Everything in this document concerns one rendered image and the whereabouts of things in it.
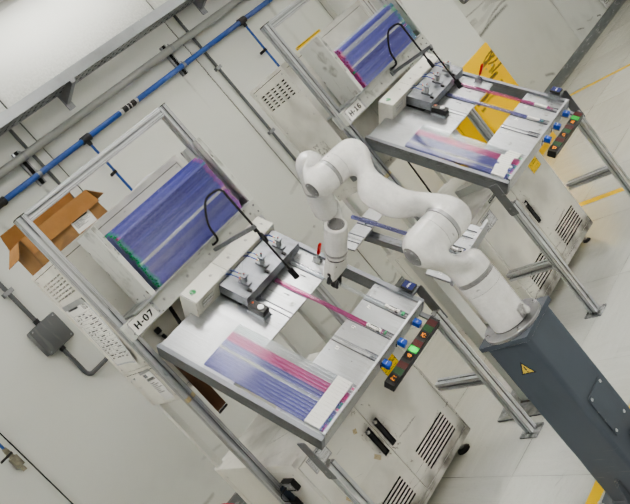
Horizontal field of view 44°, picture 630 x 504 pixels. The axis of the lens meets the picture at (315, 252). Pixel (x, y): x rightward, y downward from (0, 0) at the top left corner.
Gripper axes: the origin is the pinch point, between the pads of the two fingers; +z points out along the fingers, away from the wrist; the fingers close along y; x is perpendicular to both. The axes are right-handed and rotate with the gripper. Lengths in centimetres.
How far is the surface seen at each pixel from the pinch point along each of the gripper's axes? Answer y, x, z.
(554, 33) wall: -482, -71, 171
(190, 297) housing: 40, -38, -7
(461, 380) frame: -10, 53, 37
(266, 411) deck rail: 60, 11, 1
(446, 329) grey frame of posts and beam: -10.0, 43.0, 10.7
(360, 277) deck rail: -7.9, 6.0, 1.4
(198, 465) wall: 32, -71, 170
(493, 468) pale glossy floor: 7, 77, 57
